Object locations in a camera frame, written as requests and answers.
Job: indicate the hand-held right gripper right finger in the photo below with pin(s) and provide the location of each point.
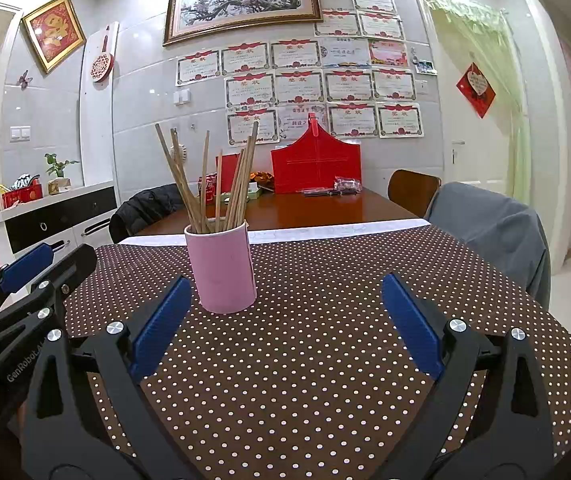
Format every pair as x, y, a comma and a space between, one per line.
410, 325

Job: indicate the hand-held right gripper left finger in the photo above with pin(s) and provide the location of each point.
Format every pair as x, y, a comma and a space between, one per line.
160, 325

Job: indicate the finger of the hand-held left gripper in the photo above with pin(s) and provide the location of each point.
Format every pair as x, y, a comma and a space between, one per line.
73, 267
25, 267

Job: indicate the pink cup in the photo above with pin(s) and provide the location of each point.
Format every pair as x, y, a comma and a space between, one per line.
220, 270

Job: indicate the bunch of wooden chopsticks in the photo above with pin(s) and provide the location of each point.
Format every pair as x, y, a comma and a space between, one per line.
238, 195

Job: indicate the white and black sideboard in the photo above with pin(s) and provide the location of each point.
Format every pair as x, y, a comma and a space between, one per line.
55, 220

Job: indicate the small potted plant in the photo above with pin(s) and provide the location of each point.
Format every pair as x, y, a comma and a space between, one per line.
58, 187

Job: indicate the black jacket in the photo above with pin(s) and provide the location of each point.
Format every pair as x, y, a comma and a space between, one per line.
145, 210

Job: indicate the brown polka-dot tablecloth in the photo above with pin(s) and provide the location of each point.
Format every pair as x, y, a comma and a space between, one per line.
315, 360

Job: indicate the grey cloth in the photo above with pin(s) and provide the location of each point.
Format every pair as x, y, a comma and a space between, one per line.
490, 230

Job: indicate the brown wooden chair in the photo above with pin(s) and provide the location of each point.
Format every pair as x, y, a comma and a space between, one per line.
408, 192

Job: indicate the white patterned cloth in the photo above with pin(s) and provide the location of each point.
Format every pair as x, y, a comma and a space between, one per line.
315, 232

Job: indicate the red can pack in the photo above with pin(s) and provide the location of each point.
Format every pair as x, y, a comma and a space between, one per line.
211, 191

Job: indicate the clear plastic packet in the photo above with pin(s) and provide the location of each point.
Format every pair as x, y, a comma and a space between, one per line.
348, 183

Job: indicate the white hanging ornament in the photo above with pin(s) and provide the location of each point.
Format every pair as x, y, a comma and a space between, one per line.
183, 152

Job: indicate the green box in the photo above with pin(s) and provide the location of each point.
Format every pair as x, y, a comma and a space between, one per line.
254, 192

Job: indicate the red box on table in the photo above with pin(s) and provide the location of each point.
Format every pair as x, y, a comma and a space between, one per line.
229, 167

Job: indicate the orange snack bag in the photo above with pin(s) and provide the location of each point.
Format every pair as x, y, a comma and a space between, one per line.
261, 177

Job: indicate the large red gift bag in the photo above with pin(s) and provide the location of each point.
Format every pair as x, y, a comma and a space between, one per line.
315, 170

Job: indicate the round paper-cut hanging ornament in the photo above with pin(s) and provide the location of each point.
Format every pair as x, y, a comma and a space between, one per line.
101, 65

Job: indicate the light green curtain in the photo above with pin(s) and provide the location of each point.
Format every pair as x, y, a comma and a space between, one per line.
510, 135

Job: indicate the gold framed red picture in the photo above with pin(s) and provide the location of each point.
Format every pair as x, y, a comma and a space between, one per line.
53, 32

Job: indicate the large framed blossom painting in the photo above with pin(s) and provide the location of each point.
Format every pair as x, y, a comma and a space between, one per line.
240, 0

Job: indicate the wide white wall switch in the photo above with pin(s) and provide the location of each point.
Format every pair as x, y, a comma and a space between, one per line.
20, 133

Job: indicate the butterfly wall sticker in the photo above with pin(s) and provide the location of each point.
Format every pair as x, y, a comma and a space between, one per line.
25, 78

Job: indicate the white light switch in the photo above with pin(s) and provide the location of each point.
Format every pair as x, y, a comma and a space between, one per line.
183, 97

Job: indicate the red heart wall decoration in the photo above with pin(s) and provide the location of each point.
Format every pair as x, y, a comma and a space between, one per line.
475, 90

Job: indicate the wall of award certificates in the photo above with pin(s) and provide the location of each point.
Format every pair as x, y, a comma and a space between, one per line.
350, 85

